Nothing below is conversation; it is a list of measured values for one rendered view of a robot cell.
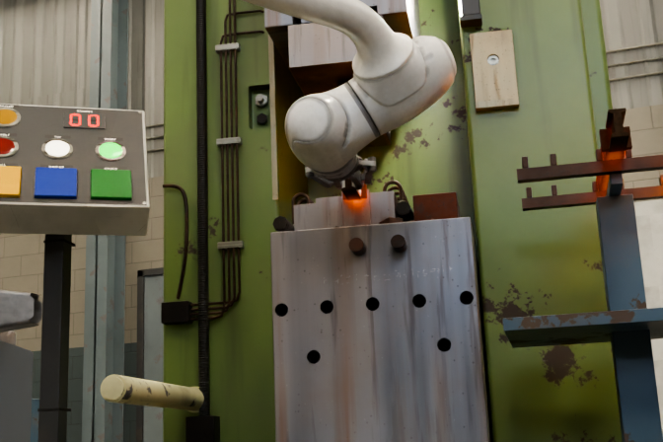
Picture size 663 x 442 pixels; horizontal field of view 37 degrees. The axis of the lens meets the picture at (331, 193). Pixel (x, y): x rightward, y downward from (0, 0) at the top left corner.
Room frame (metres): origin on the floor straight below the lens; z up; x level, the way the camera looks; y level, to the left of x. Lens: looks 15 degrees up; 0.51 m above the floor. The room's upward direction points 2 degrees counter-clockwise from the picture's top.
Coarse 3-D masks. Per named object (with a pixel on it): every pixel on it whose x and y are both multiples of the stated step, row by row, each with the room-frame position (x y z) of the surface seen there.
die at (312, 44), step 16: (288, 32) 1.88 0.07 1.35; (304, 32) 1.87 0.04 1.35; (320, 32) 1.87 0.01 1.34; (336, 32) 1.86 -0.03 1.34; (288, 48) 1.88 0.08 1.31; (304, 48) 1.87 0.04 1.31; (320, 48) 1.87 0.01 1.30; (336, 48) 1.86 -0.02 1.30; (352, 48) 1.86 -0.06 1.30; (304, 64) 1.87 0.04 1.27; (320, 64) 1.87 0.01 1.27; (336, 64) 1.87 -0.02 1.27; (304, 80) 1.95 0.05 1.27; (320, 80) 1.95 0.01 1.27; (336, 80) 1.96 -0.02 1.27
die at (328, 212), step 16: (368, 192) 1.85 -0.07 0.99; (384, 192) 1.85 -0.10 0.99; (304, 208) 1.87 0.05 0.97; (320, 208) 1.87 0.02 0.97; (336, 208) 1.86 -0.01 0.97; (352, 208) 1.86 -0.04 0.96; (368, 208) 1.85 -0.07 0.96; (384, 208) 1.85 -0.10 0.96; (304, 224) 1.87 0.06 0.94; (320, 224) 1.87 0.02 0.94; (336, 224) 1.86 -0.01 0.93; (352, 224) 1.86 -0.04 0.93; (368, 224) 1.85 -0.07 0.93
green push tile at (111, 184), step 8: (96, 176) 1.77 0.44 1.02; (104, 176) 1.77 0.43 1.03; (112, 176) 1.78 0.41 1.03; (120, 176) 1.78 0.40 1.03; (128, 176) 1.79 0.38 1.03; (96, 184) 1.76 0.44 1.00; (104, 184) 1.76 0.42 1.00; (112, 184) 1.77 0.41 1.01; (120, 184) 1.77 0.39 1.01; (128, 184) 1.77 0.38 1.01; (96, 192) 1.75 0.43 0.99; (104, 192) 1.75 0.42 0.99; (112, 192) 1.76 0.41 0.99; (120, 192) 1.76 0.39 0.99; (128, 192) 1.76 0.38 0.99
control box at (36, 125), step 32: (0, 128) 1.79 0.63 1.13; (32, 128) 1.81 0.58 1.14; (64, 128) 1.82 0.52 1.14; (96, 128) 1.84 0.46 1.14; (128, 128) 1.86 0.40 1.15; (0, 160) 1.75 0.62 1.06; (32, 160) 1.76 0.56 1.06; (64, 160) 1.78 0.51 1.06; (96, 160) 1.80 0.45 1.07; (128, 160) 1.82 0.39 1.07; (32, 192) 1.72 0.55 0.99; (0, 224) 1.74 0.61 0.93; (32, 224) 1.75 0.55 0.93; (64, 224) 1.77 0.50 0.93; (96, 224) 1.78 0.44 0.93; (128, 224) 1.80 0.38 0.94
